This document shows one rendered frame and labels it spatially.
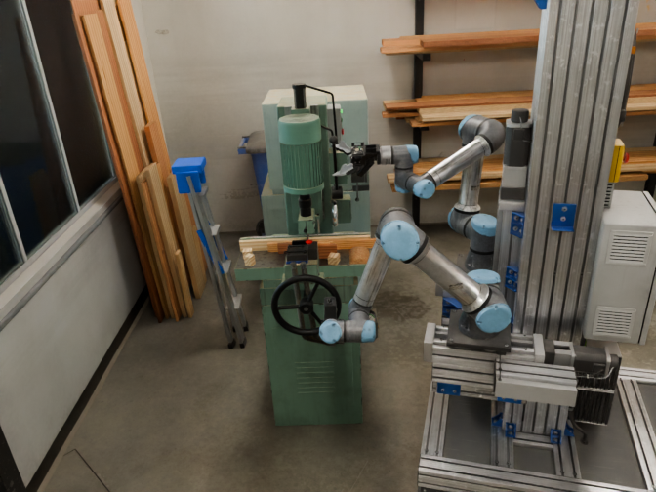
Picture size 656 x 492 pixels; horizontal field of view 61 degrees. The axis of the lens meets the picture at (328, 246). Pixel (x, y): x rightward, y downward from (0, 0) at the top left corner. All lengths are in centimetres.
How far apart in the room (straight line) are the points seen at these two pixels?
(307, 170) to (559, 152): 97
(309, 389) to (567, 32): 186
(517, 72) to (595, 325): 293
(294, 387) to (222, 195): 254
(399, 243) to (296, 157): 76
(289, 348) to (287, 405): 34
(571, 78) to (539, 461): 149
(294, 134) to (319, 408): 136
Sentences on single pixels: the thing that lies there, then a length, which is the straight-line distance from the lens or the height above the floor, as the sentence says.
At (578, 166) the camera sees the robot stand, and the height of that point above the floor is 141.
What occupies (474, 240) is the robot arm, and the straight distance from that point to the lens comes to 250.
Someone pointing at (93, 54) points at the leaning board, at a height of 171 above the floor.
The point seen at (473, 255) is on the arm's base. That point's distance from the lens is 253.
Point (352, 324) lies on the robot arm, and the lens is 194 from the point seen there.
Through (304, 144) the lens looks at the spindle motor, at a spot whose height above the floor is 141.
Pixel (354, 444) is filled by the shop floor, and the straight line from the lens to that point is 284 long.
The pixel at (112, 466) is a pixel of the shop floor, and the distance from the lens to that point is 300.
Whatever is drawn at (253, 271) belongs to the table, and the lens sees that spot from 245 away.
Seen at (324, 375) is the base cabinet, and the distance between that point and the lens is 273.
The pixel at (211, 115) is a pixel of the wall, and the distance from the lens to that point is 476.
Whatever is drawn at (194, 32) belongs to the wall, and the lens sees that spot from 468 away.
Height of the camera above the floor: 202
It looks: 26 degrees down
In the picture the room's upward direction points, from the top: 3 degrees counter-clockwise
